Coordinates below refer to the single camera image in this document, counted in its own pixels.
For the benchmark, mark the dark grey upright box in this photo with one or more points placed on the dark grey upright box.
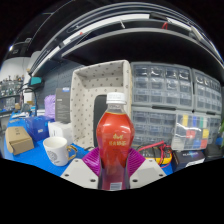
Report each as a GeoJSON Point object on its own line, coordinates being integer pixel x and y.
{"type": "Point", "coordinates": [62, 106]}

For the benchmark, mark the brown cardboard box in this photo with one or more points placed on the brown cardboard box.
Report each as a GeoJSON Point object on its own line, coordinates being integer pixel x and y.
{"type": "Point", "coordinates": [18, 141]}

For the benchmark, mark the grey small-parts drawer cabinet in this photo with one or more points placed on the grey small-parts drawer cabinet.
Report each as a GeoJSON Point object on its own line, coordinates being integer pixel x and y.
{"type": "Point", "coordinates": [216, 125]}
{"type": "Point", "coordinates": [150, 126]}
{"type": "Point", "coordinates": [161, 86]}
{"type": "Point", "coordinates": [206, 93]}

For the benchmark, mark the purple plastic bag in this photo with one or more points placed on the purple plastic bag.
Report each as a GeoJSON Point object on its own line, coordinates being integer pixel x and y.
{"type": "Point", "coordinates": [50, 106]}

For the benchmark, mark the red drink bottle white cap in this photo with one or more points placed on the red drink bottle white cap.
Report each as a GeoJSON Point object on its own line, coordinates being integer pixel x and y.
{"type": "Point", "coordinates": [115, 136]}

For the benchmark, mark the blue box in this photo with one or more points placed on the blue box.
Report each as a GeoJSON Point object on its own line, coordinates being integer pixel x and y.
{"type": "Point", "coordinates": [36, 128]}

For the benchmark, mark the white dotted fabric basket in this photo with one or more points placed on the white dotted fabric basket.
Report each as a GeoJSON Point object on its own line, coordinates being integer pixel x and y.
{"type": "Point", "coordinates": [83, 100]}

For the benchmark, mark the small white box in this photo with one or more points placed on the small white box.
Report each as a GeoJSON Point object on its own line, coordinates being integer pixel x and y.
{"type": "Point", "coordinates": [59, 130]}

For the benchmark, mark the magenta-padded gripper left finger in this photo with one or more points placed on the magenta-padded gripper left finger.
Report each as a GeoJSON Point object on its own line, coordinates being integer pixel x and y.
{"type": "Point", "coordinates": [78, 173]}

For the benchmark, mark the black rectangular device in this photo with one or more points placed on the black rectangular device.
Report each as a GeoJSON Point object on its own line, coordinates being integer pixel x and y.
{"type": "Point", "coordinates": [99, 113]}

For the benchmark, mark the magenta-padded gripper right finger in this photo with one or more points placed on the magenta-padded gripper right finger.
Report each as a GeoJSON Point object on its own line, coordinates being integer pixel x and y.
{"type": "Point", "coordinates": [146, 173]}

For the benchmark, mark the black box with white label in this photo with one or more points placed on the black box with white label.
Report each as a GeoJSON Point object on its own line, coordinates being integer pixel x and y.
{"type": "Point", "coordinates": [188, 158]}

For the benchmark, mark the clear organiser with coloured parts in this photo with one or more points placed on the clear organiser with coloured parts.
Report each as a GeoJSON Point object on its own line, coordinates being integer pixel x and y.
{"type": "Point", "coordinates": [191, 133]}

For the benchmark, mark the teal lamp head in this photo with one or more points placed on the teal lamp head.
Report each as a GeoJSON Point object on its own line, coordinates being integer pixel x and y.
{"type": "Point", "coordinates": [36, 81]}

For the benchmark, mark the yellow multimeter with red leads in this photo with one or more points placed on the yellow multimeter with red leads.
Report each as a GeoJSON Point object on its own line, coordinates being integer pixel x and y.
{"type": "Point", "coordinates": [156, 154]}

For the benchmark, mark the plain black box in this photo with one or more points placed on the plain black box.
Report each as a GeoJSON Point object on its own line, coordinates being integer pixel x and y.
{"type": "Point", "coordinates": [213, 151]}

